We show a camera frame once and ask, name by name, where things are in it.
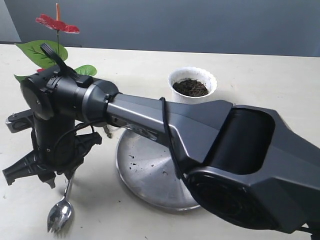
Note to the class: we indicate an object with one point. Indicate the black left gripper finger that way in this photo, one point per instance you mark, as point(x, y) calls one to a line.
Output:
point(25, 167)

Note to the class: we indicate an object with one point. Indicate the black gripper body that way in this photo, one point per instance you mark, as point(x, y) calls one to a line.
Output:
point(60, 145)

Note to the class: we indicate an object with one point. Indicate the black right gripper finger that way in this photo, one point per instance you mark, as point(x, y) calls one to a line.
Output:
point(48, 178)

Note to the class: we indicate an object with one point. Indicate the steel spork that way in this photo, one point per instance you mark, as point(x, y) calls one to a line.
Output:
point(62, 211)

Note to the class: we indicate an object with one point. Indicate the artificial red anthurium plant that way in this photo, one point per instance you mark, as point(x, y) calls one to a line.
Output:
point(49, 54)

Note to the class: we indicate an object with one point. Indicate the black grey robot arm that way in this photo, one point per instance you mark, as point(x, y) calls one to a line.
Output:
point(239, 162)

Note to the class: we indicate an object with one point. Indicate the white flower pot with soil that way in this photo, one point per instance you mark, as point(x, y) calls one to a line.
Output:
point(192, 85)

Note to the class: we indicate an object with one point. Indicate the round steel plate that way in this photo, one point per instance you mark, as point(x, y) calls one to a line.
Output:
point(147, 170)

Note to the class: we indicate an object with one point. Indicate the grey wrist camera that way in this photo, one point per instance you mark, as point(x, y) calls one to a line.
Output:
point(20, 121)

